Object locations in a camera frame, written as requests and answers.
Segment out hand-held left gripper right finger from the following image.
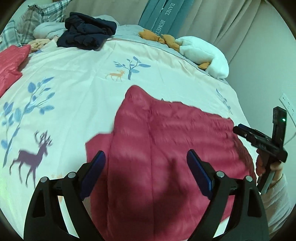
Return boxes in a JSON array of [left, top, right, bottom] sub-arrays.
[[186, 149, 270, 241]]

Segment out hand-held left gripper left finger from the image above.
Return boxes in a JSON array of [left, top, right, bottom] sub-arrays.
[[23, 151, 106, 241]]

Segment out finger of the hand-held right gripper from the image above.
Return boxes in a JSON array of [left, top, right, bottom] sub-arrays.
[[232, 124, 258, 143]]

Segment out red puffer jacket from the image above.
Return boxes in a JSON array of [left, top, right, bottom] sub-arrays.
[[85, 85, 258, 241], [0, 44, 32, 98]]

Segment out person's right hand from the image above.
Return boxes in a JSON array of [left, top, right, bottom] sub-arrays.
[[255, 148, 284, 186]]

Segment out white goose plush toy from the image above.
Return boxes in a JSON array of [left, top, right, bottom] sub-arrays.
[[138, 29, 230, 80]]

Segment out pink deer printed duvet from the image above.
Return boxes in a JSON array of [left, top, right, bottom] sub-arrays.
[[0, 38, 257, 241]]

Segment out beige curtain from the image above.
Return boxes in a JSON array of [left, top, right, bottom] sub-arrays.
[[67, 0, 149, 26], [178, 0, 263, 69]]

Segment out folded red puffer jacket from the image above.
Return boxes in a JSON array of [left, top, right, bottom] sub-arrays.
[[0, 44, 32, 98]]

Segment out small doll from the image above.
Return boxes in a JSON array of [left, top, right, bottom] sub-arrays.
[[30, 38, 51, 53]]

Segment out navy blue clothing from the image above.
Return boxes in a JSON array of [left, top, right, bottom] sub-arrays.
[[57, 12, 117, 50]]

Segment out teal packaged box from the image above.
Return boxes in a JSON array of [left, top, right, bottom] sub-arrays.
[[138, 0, 197, 37]]

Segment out grey bed sheet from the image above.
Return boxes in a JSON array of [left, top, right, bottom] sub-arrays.
[[94, 15, 228, 80]]

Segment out light grey cloth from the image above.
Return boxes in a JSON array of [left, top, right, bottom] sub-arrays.
[[33, 22, 68, 40]]

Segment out plaid pillow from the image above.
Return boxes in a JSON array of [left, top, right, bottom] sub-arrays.
[[16, 0, 73, 45], [0, 20, 19, 51]]

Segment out white wall socket strip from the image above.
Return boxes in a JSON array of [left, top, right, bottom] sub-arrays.
[[279, 93, 293, 111]]

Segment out grey cable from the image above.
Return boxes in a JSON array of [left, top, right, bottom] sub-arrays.
[[261, 171, 277, 195]]

